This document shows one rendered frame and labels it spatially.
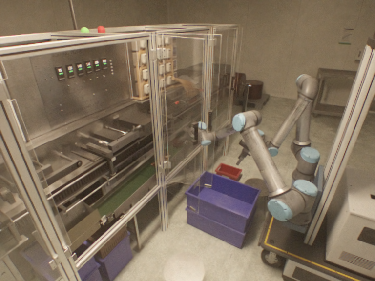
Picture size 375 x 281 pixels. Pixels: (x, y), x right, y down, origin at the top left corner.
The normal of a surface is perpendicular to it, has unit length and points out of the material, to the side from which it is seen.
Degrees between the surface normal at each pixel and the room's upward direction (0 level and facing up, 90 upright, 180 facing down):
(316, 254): 0
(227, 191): 90
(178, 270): 0
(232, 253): 0
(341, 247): 90
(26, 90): 90
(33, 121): 90
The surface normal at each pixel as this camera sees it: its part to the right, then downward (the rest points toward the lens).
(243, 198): -0.52, 0.42
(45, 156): 0.86, 0.25
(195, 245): 0.00, -0.87
